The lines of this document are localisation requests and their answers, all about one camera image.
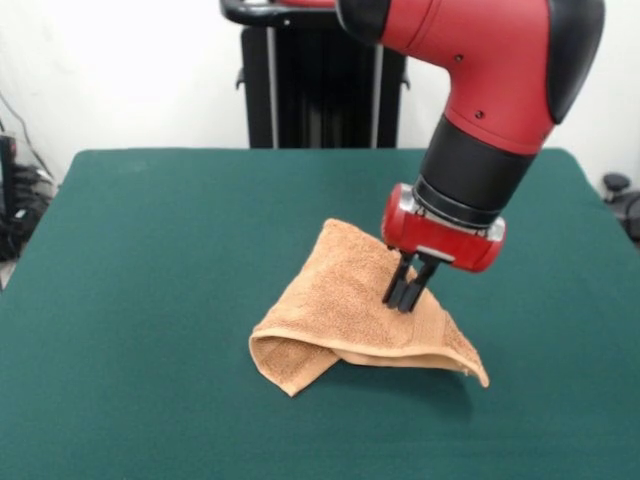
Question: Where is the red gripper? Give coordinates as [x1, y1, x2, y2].
[381, 182, 507, 315]

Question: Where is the tan terry towel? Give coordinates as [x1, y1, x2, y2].
[248, 218, 491, 400]

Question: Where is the dark green table cloth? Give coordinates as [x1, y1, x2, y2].
[0, 147, 640, 480]

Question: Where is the black equipment pile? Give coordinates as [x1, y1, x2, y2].
[0, 132, 57, 264]

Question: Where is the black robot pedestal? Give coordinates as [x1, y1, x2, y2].
[219, 0, 410, 150]

